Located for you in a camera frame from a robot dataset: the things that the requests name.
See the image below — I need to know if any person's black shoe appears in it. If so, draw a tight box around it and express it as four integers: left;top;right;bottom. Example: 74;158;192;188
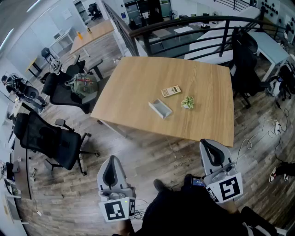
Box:
153;179;172;193
183;173;193;188

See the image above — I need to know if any grey rectangular tray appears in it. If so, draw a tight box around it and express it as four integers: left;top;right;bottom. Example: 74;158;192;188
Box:
148;98;173;119

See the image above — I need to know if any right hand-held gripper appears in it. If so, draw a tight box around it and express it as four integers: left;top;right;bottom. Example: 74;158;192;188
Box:
199;138;244;204

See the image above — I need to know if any white shelf unit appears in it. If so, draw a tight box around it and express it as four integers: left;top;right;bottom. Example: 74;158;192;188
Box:
49;27;75;55

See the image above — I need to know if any white cable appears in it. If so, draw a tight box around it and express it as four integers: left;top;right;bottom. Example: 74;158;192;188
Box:
236;119;277;163

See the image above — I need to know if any black cable bundle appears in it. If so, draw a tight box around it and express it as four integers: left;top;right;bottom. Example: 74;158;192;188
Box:
133;199;151;220

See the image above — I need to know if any tall black office chair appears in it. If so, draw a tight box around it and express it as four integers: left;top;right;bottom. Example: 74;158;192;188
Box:
230;29;271;109

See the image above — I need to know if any black straight balcony railing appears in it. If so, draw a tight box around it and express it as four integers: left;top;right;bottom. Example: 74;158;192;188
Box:
213;0;252;11

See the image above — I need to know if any small potted green plant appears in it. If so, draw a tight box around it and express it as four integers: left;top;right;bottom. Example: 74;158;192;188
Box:
180;95;195;109

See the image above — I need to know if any person's right forearm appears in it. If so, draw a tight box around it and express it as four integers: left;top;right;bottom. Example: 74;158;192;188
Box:
222;198;242;215

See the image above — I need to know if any white table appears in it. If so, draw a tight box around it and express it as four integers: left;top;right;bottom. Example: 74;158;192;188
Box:
248;31;290;82

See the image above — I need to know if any black office chair with headrest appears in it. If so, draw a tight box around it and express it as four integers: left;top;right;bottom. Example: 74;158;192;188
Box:
41;72;100;115

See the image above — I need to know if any black bag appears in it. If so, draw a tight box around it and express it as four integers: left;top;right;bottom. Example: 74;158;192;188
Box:
41;47;53;59

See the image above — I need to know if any person's black clothing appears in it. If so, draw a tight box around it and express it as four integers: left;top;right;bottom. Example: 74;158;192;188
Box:
136;182;278;236

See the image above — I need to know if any person's left forearm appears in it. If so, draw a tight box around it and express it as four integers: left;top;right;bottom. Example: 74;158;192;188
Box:
114;218;136;236

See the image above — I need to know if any black mesh office chair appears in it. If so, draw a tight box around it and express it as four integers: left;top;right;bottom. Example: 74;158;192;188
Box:
13;111;100;176

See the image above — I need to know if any black device with screen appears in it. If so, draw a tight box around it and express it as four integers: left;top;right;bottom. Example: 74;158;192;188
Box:
191;176;207;189

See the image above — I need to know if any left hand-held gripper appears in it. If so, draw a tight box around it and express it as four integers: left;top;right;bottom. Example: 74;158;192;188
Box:
96;155;137;223

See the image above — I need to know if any black chair with grey armrests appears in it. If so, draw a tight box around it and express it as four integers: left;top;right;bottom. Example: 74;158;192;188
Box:
65;54;104;80

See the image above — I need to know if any black wheeled office chair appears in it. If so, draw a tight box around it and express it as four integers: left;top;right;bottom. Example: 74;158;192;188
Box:
279;65;295;101

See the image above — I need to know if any small black office chair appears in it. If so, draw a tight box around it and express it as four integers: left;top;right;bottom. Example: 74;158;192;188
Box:
88;2;102;21

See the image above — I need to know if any black curved metal railing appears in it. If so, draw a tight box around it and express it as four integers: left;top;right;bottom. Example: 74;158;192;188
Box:
102;0;287;58

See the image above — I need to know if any black floor cable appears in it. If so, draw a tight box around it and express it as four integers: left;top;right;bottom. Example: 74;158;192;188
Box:
273;100;290;162

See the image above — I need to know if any dark curved desk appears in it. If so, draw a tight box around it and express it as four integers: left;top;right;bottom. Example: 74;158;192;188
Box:
9;137;33;200

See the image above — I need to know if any long wooden table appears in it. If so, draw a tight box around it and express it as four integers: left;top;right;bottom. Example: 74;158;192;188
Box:
70;21;116;58

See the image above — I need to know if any green backpack with patches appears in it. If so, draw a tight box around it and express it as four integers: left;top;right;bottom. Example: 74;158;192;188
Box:
64;72;99;100

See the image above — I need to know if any yellow-edged table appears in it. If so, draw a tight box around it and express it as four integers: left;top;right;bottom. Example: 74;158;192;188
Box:
24;57;42;78

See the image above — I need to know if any beige calculator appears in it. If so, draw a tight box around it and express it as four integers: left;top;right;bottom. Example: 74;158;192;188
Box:
161;85;182;98

